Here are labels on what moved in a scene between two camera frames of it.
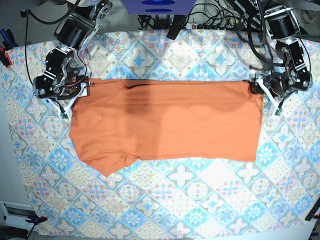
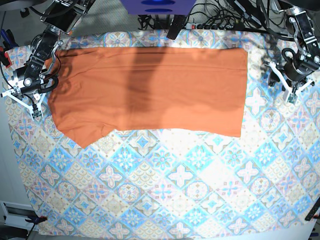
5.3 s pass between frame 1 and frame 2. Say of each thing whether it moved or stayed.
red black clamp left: stayed
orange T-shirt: moved
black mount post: stayed
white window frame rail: stayed
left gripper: moved
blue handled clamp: stayed
